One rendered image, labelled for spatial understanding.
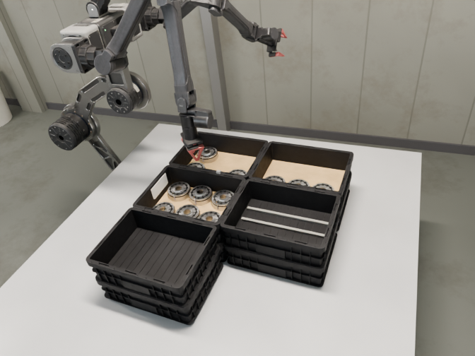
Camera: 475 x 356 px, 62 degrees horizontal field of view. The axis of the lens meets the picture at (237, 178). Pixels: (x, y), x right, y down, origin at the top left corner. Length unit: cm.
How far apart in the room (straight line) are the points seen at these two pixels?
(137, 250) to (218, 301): 38
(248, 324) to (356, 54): 232
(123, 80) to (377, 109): 213
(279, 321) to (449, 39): 235
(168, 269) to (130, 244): 23
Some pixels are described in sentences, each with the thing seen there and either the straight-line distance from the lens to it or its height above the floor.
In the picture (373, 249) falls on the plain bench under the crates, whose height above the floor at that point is 70.
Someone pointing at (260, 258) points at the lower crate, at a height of 80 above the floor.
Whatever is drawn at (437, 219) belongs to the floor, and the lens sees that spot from 298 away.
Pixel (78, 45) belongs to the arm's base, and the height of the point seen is 150.
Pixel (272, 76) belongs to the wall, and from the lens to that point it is 348.
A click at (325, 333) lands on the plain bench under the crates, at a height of 70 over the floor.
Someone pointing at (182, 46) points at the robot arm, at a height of 150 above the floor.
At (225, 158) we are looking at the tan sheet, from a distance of 202.
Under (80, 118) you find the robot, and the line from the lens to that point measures 247.
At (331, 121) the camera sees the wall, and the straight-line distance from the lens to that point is 355.
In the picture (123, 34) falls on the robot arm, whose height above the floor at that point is 154.
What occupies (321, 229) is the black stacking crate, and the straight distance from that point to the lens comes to 162.
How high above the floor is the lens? 198
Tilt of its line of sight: 38 degrees down
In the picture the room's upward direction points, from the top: 7 degrees counter-clockwise
